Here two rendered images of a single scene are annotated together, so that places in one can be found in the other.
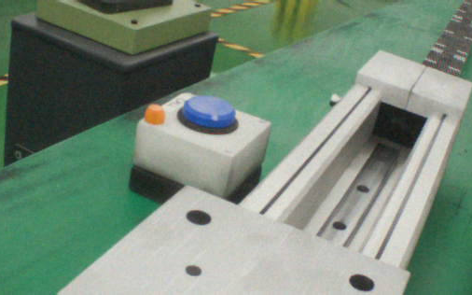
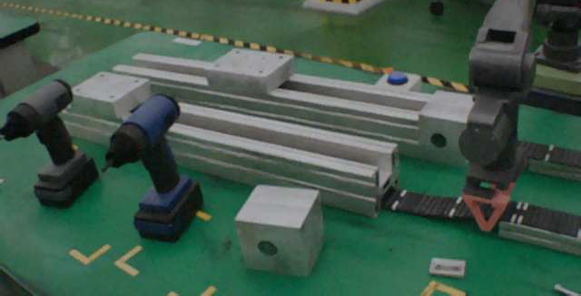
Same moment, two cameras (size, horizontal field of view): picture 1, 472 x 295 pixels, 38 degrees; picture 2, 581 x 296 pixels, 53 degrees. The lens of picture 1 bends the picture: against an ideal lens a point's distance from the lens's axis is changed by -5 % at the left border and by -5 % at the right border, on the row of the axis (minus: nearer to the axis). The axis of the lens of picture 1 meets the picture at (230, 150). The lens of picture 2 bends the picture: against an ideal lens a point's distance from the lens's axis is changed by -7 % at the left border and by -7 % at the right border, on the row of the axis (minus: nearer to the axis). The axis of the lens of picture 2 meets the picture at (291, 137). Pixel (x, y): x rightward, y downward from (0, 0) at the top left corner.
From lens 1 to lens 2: 1.35 m
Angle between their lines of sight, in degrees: 91
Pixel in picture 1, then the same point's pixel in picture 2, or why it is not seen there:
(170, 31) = (547, 82)
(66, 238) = not seen: hidden behind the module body
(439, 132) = (398, 112)
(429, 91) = (432, 106)
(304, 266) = (266, 66)
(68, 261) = not seen: hidden behind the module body
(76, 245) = not seen: hidden behind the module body
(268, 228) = (279, 63)
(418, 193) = (339, 103)
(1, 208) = (365, 79)
